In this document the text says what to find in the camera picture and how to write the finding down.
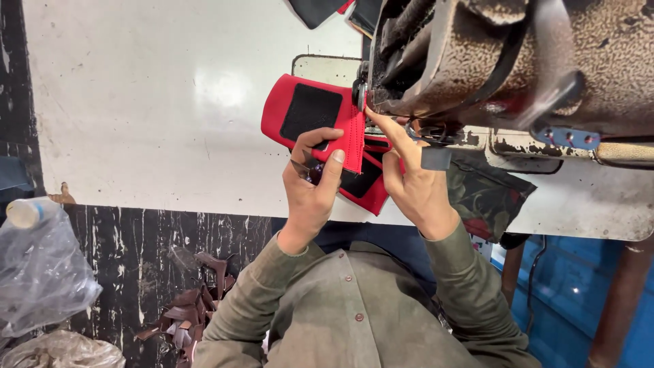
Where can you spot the brown speckled sewing machine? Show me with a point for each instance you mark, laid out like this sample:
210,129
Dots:
511,56

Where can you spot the metal thread snips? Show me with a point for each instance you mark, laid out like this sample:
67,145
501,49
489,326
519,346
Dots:
301,170

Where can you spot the dark floral cloth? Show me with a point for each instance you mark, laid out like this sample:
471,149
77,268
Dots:
485,197

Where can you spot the thin brown table leg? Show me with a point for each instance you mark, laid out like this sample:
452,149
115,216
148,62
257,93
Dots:
512,271

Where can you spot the pile of brown leather scraps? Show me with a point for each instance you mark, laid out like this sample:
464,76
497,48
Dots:
189,312

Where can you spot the person's right hand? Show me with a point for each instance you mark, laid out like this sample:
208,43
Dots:
421,197

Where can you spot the person's left hand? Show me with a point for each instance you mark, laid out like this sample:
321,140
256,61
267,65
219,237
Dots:
306,202

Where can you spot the olive green shirt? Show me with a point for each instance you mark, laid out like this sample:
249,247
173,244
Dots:
357,317

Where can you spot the crumpled beige plastic bag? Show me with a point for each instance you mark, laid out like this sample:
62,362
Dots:
61,352

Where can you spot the clear plastic bag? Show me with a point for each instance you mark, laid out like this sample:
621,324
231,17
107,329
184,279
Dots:
41,276

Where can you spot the black fabric piece, red edge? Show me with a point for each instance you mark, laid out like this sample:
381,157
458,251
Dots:
314,10

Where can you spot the white plastic bottle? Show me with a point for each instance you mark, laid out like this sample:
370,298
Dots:
28,212

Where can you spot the small brown leather scrap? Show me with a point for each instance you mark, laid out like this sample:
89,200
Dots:
62,196

